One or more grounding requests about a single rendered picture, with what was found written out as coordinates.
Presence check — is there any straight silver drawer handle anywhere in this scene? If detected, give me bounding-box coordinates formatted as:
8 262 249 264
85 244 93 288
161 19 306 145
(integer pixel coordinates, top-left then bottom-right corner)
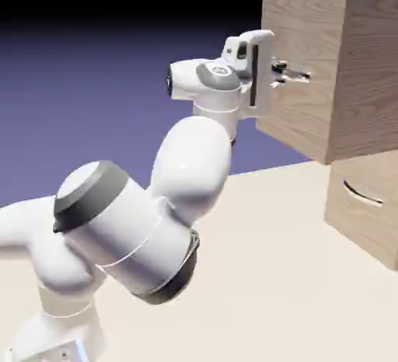
274 65 312 84

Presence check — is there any light wood cabinet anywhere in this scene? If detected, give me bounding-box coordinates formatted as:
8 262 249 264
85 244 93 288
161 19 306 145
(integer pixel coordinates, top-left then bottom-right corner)
255 0 398 272

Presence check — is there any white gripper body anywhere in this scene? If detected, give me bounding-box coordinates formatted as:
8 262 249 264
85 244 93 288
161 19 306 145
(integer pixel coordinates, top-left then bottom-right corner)
238 29 276 120

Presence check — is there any small light wood drawer front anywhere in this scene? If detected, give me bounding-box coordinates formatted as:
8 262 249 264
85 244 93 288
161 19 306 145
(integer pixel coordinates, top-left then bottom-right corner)
323 149 398 272

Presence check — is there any curved silver drawer handle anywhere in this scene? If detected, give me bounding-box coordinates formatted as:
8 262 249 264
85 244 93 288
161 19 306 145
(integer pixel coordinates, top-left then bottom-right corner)
342 179 386 207

